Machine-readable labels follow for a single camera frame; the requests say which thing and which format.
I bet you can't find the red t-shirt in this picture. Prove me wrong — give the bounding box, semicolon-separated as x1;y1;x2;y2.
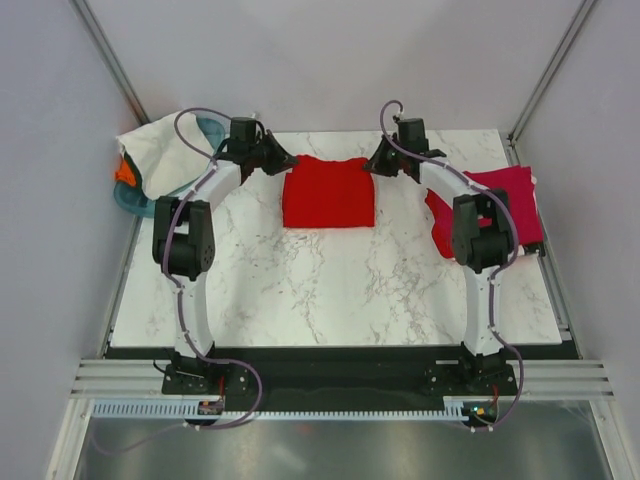
282;155;376;229
425;189;454;259

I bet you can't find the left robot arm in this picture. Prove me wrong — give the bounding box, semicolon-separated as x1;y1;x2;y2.
152;118;297;395

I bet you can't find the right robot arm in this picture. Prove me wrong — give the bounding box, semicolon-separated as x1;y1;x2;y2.
364;134;519;394

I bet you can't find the folded red t-shirt in stack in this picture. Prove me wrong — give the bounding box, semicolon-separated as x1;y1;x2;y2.
425;189;454;259

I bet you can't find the white t-shirt in basket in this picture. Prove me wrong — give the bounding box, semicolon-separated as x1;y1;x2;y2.
116;112;213;200

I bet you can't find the folded magenta t-shirt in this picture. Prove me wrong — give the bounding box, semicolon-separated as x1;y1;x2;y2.
465;166;544;247

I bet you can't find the dark green garment in basket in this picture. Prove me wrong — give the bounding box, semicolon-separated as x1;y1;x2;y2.
122;152;143;189

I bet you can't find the teal plastic basket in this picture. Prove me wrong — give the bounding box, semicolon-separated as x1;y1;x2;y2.
113;114;226;218

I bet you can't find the orange garment in basket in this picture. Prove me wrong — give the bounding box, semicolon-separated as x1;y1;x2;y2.
114;157;137;187

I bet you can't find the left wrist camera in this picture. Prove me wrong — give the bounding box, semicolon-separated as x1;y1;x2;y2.
227;117;265;154

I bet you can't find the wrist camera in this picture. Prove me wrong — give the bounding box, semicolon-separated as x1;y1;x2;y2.
227;117;265;154
392;115;429;154

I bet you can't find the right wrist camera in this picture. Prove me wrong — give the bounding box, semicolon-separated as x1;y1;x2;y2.
392;115;429;154

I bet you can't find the right aluminium frame post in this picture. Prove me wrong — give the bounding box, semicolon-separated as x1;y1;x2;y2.
506;0;600;149

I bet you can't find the aluminium frame post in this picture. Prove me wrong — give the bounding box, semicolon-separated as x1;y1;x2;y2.
506;0;600;149
69;0;149;125

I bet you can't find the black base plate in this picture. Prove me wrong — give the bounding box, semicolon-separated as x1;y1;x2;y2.
160;344;521;414

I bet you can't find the left aluminium frame post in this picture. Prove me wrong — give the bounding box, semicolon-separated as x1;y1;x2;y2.
69;0;149;125

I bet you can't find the white slotted cable duct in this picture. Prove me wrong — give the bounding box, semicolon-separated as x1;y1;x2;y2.
91;399;468;421

